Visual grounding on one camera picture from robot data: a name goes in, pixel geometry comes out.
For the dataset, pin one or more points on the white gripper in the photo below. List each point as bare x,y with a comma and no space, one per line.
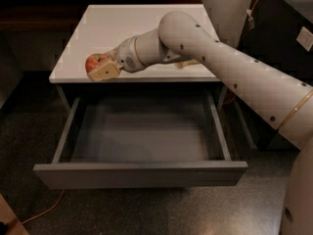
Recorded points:
126,57

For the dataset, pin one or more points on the red apple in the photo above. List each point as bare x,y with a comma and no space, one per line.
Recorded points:
94,61

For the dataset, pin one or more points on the grey top drawer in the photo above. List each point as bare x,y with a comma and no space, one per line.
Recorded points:
142,141

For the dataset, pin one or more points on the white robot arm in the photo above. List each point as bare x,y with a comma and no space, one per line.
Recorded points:
179,37

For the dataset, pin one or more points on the white top drawer cabinet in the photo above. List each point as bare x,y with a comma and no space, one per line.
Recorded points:
104,27

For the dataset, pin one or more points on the green and yellow sponge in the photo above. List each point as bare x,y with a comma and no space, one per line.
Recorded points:
187,63

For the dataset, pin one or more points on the dark wooden bench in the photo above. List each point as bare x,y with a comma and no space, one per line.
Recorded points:
57,15

